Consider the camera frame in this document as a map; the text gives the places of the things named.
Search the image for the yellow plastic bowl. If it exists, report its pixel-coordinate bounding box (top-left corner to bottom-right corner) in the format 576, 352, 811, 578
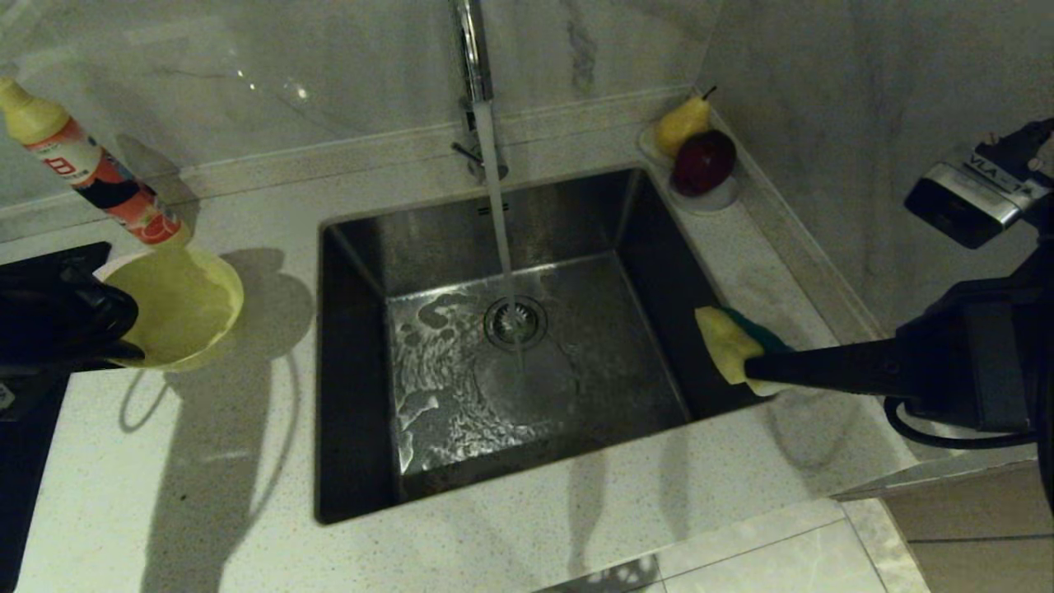
99, 243, 245, 371

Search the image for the yellow and green sponge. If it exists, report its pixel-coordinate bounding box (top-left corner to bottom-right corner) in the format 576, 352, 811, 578
696, 306, 795, 398

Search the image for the yellow detergent bottle red label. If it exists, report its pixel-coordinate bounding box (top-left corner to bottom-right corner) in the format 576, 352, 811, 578
0, 76, 192, 248

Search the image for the chrome faucet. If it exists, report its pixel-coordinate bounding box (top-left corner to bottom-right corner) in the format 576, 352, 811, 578
453, 0, 511, 186

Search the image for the stainless steel sink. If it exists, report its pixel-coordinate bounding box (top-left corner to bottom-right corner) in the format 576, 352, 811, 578
315, 167, 777, 525

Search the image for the metal sink drain strainer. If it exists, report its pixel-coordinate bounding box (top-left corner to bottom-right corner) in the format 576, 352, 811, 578
484, 296, 549, 353

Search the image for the black induction cooktop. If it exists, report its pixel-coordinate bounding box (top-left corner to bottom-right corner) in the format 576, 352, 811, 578
0, 241, 112, 593

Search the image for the light wooden cabinet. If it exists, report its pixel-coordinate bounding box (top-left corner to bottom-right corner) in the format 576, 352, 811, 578
828, 457, 1054, 593

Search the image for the small white dish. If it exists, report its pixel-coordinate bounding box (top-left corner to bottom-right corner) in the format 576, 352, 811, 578
638, 124, 740, 215

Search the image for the dark red apple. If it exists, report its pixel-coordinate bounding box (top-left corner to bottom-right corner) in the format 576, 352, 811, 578
673, 130, 737, 198

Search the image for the yellow pear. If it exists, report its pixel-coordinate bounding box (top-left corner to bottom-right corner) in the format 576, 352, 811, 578
655, 86, 717, 159

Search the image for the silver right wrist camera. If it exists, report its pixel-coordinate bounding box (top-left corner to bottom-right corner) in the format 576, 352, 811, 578
904, 119, 1054, 250

